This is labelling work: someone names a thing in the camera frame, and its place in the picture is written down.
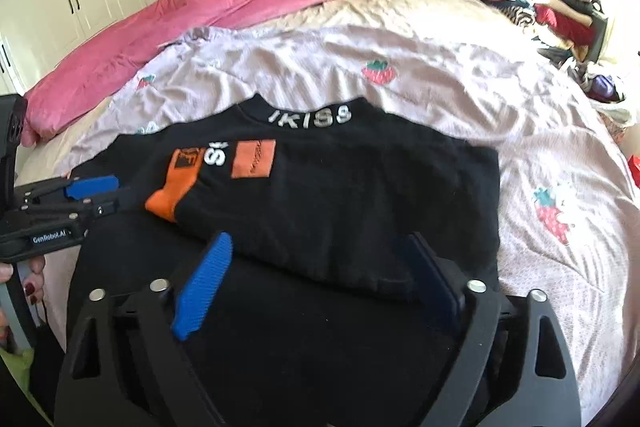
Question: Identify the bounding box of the pile of folded clothes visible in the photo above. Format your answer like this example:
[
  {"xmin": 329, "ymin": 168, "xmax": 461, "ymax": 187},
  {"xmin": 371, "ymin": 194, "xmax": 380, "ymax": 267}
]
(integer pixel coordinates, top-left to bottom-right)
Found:
[{"xmin": 460, "ymin": 0, "xmax": 640, "ymax": 142}]

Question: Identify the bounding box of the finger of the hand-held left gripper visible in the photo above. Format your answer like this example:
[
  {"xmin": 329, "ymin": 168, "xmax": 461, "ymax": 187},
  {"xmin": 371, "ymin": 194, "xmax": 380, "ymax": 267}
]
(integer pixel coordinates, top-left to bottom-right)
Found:
[
  {"xmin": 10, "ymin": 175, "xmax": 121, "ymax": 208},
  {"xmin": 22, "ymin": 187, "xmax": 138, "ymax": 228}
]

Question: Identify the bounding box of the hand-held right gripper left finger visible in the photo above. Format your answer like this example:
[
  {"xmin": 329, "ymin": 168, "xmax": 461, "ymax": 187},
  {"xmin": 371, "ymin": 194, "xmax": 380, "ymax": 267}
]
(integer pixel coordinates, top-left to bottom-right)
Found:
[{"xmin": 54, "ymin": 232, "xmax": 236, "ymax": 427}]

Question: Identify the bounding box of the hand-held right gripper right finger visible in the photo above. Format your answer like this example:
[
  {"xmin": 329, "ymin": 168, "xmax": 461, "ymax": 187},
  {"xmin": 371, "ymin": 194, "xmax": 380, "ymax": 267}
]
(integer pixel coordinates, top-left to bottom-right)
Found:
[{"xmin": 402, "ymin": 232, "xmax": 583, "ymax": 427}]

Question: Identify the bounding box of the person's left hand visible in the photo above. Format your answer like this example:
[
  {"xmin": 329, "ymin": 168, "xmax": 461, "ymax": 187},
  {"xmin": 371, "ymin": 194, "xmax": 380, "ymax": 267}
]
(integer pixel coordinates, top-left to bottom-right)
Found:
[{"xmin": 0, "ymin": 256, "xmax": 48, "ymax": 308}]

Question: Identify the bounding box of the lilac strawberry print blanket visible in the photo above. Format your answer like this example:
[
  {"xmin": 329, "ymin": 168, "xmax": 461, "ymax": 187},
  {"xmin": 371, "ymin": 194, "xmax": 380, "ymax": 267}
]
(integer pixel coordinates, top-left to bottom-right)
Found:
[{"xmin": 55, "ymin": 26, "xmax": 640, "ymax": 408}]

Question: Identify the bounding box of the pink blanket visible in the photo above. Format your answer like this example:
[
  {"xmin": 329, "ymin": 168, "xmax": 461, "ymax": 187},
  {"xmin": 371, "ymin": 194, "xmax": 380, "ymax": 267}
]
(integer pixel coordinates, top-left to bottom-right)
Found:
[{"xmin": 22, "ymin": 0, "xmax": 353, "ymax": 145}]

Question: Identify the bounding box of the green cloth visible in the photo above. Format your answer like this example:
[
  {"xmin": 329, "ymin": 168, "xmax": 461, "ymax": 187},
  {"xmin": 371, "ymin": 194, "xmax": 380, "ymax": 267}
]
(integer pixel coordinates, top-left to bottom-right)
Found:
[{"xmin": 0, "ymin": 344, "xmax": 51, "ymax": 427}]

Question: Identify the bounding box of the black sweater with orange patches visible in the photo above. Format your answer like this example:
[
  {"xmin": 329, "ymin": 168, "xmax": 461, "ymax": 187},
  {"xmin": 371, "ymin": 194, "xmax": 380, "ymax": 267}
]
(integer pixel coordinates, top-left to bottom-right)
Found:
[{"xmin": 65, "ymin": 93, "xmax": 503, "ymax": 427}]

